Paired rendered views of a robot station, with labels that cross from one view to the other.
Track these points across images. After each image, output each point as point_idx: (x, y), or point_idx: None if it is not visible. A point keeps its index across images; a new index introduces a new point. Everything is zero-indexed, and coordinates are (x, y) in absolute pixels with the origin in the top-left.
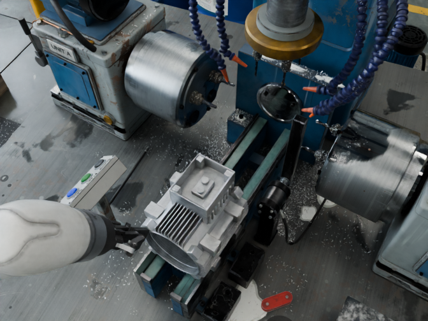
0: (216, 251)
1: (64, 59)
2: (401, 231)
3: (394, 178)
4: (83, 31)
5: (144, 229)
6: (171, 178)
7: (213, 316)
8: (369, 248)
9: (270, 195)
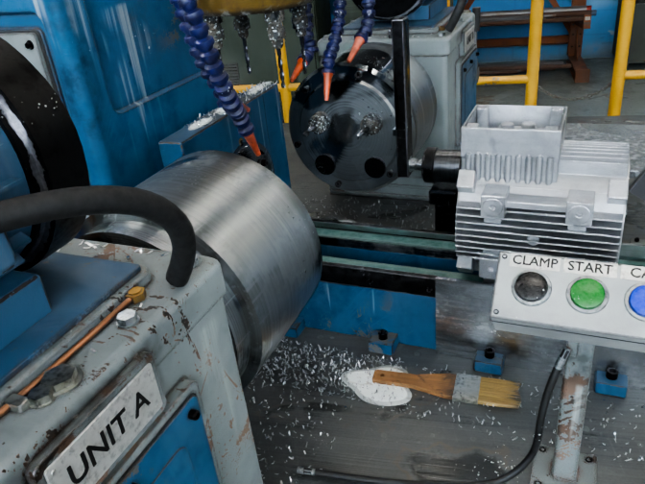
0: None
1: (121, 477)
2: (446, 102)
3: (411, 58)
4: (79, 310)
5: (641, 172)
6: (501, 195)
7: None
8: (419, 206)
9: (454, 153)
